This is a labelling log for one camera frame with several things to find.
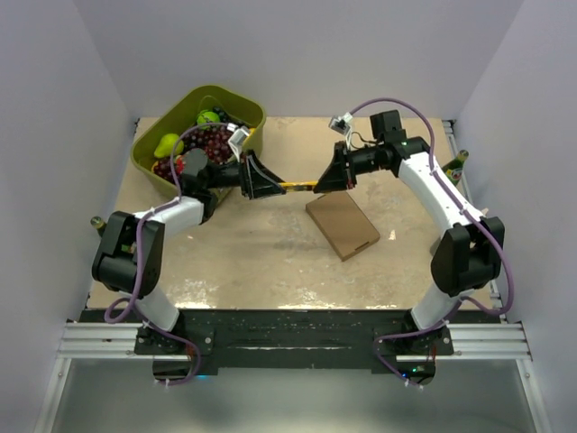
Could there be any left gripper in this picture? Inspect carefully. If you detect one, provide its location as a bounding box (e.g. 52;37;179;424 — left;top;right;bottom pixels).
205;149;286;199

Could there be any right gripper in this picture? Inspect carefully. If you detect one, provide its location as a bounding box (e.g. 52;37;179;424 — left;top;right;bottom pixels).
315;141;385;193

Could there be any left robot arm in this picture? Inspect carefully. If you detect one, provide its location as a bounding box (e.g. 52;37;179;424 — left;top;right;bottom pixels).
92;149;286;354

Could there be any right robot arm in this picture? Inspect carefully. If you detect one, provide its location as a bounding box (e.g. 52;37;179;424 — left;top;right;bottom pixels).
314;111;510;355

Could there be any brown cardboard express box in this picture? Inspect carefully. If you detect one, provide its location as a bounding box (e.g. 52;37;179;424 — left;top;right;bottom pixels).
306;191;380;262

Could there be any red grape bunch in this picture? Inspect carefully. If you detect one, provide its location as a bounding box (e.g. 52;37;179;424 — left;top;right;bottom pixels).
189;126;233;164

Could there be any dark blue grape bunch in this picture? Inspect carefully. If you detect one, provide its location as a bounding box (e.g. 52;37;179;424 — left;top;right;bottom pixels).
212;106;247;127

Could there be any green apple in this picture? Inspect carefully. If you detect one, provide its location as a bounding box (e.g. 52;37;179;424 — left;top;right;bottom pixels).
196;110;221;129

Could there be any red dragon fruit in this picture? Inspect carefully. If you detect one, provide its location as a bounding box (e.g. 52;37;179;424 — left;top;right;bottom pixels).
174;154;187;177

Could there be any small dark grape bunch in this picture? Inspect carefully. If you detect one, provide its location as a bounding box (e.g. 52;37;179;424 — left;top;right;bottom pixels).
151;157;175;184

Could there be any green pear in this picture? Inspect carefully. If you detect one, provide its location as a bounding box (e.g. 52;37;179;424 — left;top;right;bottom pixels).
153;134;184;160

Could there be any olive green plastic basket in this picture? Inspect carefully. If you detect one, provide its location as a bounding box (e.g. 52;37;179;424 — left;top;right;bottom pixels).
131;85;266;198

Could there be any green glass bottle right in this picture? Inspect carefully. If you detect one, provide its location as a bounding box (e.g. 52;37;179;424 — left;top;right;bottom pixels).
442;150;470;186

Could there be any green glass bottle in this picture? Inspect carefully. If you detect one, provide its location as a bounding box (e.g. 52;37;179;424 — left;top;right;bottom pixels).
442;150;470;186
90;216;107;239

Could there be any green glass bottle left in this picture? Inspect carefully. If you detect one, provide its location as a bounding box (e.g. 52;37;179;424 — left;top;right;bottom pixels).
90;216;107;239

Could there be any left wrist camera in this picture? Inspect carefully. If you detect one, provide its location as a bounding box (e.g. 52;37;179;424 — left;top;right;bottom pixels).
227;126;252;161

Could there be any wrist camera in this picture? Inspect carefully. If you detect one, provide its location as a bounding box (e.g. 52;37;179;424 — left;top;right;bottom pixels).
328;112;353;141
227;126;252;161

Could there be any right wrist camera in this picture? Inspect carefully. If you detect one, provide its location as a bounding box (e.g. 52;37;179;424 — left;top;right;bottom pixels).
328;112;353;141

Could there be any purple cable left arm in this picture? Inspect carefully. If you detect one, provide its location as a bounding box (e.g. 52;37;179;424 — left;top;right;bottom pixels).
102;122;240;387

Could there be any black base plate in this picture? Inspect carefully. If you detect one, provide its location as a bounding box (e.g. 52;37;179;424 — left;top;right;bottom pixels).
121;309;454;378

